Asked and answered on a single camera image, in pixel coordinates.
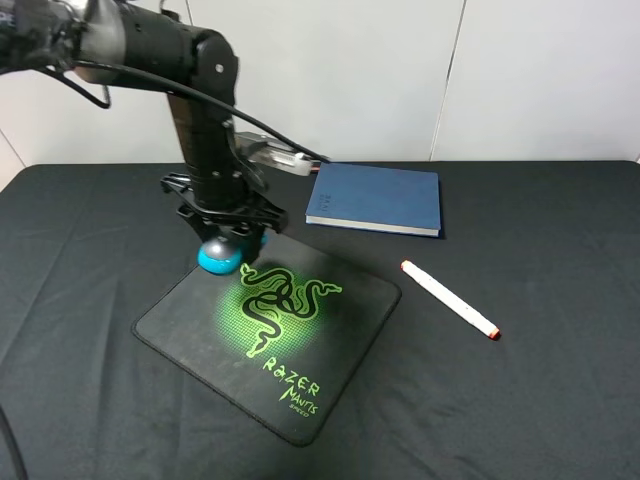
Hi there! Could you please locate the blue grey computer mouse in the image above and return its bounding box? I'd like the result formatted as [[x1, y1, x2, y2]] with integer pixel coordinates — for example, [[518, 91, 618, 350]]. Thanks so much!
[[197, 231, 268, 275]]

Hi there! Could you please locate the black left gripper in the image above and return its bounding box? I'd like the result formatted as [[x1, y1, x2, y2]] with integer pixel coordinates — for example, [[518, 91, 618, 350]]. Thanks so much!
[[160, 167, 288, 258]]

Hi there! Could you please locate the black green Razer mousepad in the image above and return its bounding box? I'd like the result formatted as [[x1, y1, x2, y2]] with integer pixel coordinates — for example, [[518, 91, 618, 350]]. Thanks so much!
[[133, 235, 401, 446]]

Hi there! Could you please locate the black tablecloth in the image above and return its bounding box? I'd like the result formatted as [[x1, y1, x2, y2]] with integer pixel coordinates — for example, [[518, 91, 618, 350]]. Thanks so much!
[[1, 161, 639, 479]]

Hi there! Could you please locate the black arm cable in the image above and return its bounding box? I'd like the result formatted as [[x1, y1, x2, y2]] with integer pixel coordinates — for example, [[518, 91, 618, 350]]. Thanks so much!
[[29, 58, 332, 165]]

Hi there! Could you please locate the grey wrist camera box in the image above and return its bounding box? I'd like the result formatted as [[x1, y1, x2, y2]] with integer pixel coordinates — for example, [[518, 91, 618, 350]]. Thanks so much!
[[235, 132, 315, 176]]

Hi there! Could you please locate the white marker pen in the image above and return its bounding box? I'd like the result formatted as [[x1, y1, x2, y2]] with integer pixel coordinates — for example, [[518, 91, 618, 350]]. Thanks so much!
[[400, 260, 501, 340]]

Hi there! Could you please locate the blue notebook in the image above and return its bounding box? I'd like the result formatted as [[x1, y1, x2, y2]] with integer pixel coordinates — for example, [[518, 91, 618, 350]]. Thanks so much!
[[306, 163, 441, 237]]

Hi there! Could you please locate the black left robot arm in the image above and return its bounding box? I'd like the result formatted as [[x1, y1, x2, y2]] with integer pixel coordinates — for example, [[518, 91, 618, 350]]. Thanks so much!
[[1, 1, 287, 258]]

